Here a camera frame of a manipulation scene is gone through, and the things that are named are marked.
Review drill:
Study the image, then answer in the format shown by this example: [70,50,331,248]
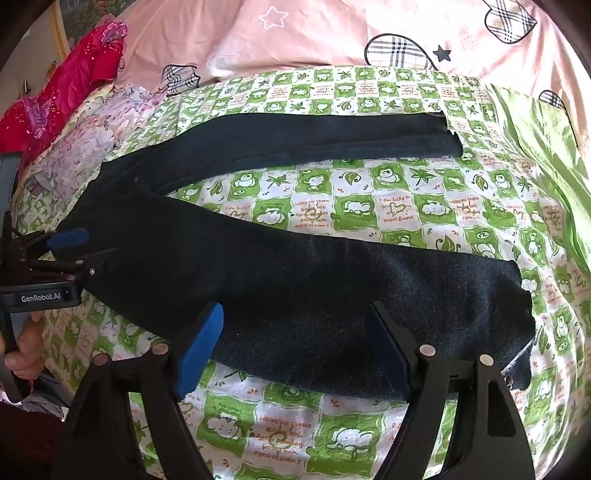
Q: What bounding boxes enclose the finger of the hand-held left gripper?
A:
[14,227,91,259]
[25,247,121,280]

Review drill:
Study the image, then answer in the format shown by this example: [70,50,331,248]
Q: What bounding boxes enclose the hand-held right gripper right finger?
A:
[364,301,537,480]

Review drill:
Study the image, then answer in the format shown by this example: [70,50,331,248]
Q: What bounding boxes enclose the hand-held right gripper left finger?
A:
[58,301,227,480]

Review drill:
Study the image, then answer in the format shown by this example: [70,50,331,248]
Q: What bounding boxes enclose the black pants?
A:
[54,112,539,401]

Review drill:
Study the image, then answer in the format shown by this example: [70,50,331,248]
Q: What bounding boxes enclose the person's left hand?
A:
[0,318,48,381]

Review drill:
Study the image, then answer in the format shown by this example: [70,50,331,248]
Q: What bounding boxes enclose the lilac floral cloth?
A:
[27,82,161,195]

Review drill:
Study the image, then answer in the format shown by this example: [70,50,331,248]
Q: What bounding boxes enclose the person's dark red clothing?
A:
[0,401,66,480]

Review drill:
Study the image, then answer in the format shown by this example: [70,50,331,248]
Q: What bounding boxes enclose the green and white printed bedsheet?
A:
[14,66,583,480]

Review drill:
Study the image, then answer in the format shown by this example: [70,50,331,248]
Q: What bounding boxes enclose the red sequined garment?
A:
[0,21,129,155]

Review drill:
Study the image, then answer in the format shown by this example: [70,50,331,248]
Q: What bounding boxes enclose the green satin cloth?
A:
[488,84,591,261]

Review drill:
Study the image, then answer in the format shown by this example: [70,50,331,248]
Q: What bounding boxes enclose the pink star pillow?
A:
[205,0,386,83]

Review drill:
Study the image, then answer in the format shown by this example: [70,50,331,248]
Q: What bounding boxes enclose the pink plaid heart quilt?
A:
[108,0,591,151]

